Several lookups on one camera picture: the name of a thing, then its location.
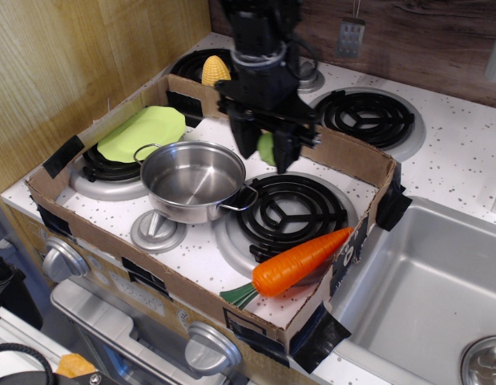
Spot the green plastic plate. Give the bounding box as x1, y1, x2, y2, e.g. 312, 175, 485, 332
97, 106, 187, 164

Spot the orange toy carrot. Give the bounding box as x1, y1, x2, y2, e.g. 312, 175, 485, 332
220, 227, 353, 309

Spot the silver oven knob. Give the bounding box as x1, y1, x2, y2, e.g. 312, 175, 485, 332
184, 322, 242, 376
42, 237, 91, 283

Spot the black burner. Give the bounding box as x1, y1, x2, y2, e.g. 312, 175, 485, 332
166, 48, 238, 83
70, 145, 147, 201
312, 87, 426, 161
213, 172, 358, 278

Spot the hanging metal grater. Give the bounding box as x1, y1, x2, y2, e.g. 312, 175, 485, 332
335, 1, 365, 59

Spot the yellow toy corn cob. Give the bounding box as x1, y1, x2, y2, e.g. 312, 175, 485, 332
201, 55, 232, 87

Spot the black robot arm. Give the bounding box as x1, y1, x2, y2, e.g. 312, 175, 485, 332
214, 1, 320, 174

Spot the grey toy sink basin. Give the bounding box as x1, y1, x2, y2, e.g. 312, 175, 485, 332
332, 197, 496, 384

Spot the back left black burner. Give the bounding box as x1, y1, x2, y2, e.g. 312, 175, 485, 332
166, 48, 238, 83

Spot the silver oven door handle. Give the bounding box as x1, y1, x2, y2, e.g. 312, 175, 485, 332
50, 280, 232, 384

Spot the black cable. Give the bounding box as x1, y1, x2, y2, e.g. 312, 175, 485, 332
0, 342, 56, 385

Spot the front left black burner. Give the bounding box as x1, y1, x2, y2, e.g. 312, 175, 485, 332
70, 145, 147, 201

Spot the back right black burner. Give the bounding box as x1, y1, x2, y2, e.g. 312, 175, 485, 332
312, 87, 426, 161

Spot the green toy broccoli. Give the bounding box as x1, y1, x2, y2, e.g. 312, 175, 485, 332
257, 132, 276, 167

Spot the silver stovetop knob back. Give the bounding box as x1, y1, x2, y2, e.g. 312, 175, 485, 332
298, 62, 325, 93

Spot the silver stovetop knob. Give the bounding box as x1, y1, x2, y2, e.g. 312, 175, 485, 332
131, 210, 187, 253
298, 62, 325, 93

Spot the front right black burner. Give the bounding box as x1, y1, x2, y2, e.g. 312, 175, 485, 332
213, 172, 358, 278

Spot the brown cardboard fence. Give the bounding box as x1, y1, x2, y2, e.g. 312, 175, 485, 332
24, 73, 413, 375

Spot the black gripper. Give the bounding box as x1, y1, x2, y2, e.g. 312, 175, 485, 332
215, 42, 321, 174

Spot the silver steel pan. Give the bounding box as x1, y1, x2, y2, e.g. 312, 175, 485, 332
133, 140, 259, 225

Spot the silver sink drain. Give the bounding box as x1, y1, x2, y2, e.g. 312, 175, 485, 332
460, 335, 496, 385

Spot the silver oven knob right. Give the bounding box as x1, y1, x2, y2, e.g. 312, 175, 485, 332
184, 322, 242, 376

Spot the silver stovetop knob front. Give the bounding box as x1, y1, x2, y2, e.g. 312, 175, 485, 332
131, 210, 187, 253

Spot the silver oven knob left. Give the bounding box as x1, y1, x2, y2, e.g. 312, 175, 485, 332
42, 237, 91, 283

